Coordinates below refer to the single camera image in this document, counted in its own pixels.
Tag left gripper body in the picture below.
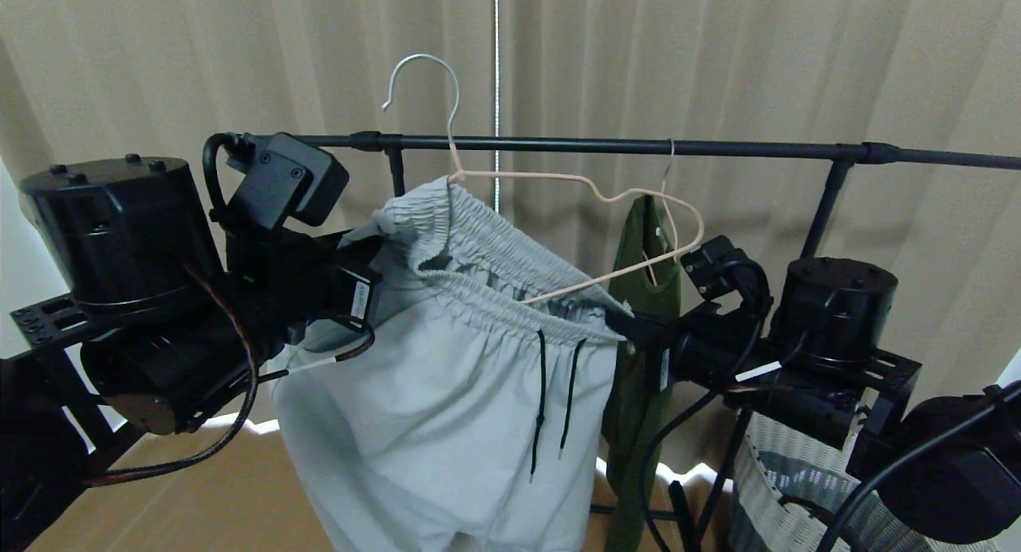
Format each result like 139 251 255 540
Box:
227 229 384 353

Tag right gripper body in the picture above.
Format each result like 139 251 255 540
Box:
638 309 771 393

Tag green long-sleeved shirt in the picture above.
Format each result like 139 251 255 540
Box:
602 195 684 552

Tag pink clothes hanger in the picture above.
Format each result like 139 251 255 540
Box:
638 140 680 288
381 53 706 307

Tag pale grey shorts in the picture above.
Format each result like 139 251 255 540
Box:
267 175 635 552

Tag white laundry basket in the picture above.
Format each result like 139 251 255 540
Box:
727 412 998 552

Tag black clothes rack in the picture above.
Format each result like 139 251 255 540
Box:
295 131 1021 552

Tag beige curtain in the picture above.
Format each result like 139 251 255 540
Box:
0 0 1021 489

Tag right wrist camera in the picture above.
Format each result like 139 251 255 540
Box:
680 235 773 317

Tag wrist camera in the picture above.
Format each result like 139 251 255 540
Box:
680 235 773 317
226 132 350 232

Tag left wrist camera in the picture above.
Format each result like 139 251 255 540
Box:
226 132 350 232

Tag black cable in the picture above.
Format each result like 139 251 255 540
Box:
814 380 1021 552
202 132 250 218
638 257 775 552

